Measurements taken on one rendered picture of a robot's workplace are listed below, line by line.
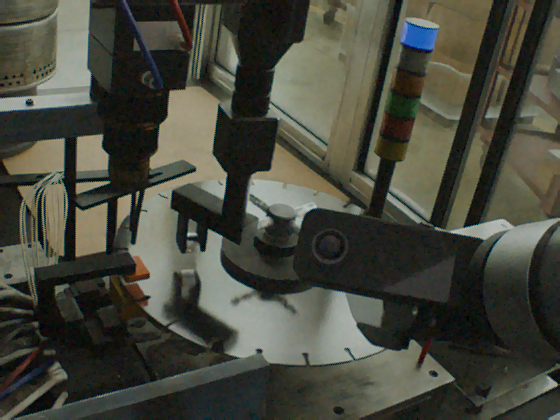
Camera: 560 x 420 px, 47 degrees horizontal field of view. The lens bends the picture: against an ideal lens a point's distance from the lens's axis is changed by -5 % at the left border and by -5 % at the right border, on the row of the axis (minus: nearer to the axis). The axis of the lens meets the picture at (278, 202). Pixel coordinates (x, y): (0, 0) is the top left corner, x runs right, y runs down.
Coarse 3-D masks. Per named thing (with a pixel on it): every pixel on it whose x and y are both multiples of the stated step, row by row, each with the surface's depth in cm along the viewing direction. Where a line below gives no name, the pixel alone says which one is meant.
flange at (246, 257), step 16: (224, 240) 69; (256, 240) 68; (272, 240) 67; (288, 240) 68; (224, 256) 67; (240, 256) 66; (256, 256) 67; (272, 256) 67; (288, 256) 67; (240, 272) 65; (256, 272) 65; (272, 272) 65; (288, 272) 65
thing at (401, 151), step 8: (376, 144) 92; (384, 144) 90; (392, 144) 90; (400, 144) 90; (376, 152) 92; (384, 152) 90; (392, 152) 90; (400, 152) 90; (392, 160) 91; (400, 160) 91
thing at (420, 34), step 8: (408, 24) 83; (416, 24) 82; (424, 24) 83; (432, 24) 84; (408, 32) 83; (416, 32) 82; (424, 32) 82; (432, 32) 82; (400, 40) 85; (408, 40) 83; (416, 40) 83; (424, 40) 82; (432, 40) 83; (416, 48) 83; (424, 48) 83; (432, 48) 84
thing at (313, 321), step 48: (288, 192) 82; (144, 240) 68; (144, 288) 61; (192, 288) 62; (240, 288) 64; (288, 288) 65; (192, 336) 56; (240, 336) 57; (288, 336) 58; (336, 336) 59
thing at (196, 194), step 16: (240, 176) 57; (176, 192) 62; (192, 192) 62; (208, 192) 63; (224, 192) 59; (240, 192) 58; (176, 208) 63; (192, 208) 61; (208, 208) 60; (224, 208) 59; (240, 208) 59; (208, 224) 61; (224, 224) 60; (240, 224) 59; (256, 224) 60; (176, 240) 65; (240, 240) 59
